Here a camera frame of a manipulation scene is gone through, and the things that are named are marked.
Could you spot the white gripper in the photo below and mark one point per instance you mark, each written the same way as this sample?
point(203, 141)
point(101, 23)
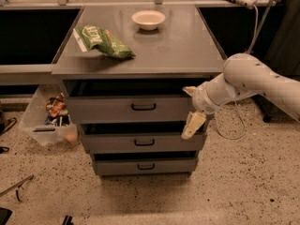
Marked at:
point(201, 102)

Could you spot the grey top drawer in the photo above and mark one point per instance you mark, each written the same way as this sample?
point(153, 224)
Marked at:
point(129, 100)

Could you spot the grey drawer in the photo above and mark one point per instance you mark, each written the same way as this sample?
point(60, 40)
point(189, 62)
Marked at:
point(129, 100)
point(145, 163)
point(139, 137)

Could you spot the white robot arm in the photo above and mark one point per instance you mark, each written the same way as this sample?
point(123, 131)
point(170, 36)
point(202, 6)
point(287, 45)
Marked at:
point(243, 76)

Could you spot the grey drawer cabinet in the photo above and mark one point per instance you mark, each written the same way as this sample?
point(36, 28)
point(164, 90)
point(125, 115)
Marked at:
point(180, 48)

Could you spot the grey middle drawer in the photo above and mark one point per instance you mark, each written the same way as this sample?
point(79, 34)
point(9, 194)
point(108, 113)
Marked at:
point(139, 137)

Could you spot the grey bottom drawer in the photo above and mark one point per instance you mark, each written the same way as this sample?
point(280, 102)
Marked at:
point(145, 163)

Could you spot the white bowl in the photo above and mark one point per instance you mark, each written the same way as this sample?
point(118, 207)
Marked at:
point(148, 19)

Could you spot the green chip bag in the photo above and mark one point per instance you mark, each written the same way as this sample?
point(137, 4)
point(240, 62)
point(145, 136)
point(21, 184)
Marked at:
point(92, 37)

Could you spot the colourful snack packets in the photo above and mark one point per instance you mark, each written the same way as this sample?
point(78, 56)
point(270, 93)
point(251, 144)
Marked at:
point(57, 110)

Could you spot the clear plastic bin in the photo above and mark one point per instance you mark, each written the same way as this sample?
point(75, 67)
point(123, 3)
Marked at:
point(35, 116)

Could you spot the black object at bottom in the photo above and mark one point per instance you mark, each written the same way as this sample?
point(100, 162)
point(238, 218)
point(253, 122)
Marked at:
point(68, 220)

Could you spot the grey metal rod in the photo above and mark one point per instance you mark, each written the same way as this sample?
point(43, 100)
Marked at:
point(17, 185)

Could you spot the black device corner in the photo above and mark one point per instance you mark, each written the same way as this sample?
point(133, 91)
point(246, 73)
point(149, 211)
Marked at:
point(4, 215)

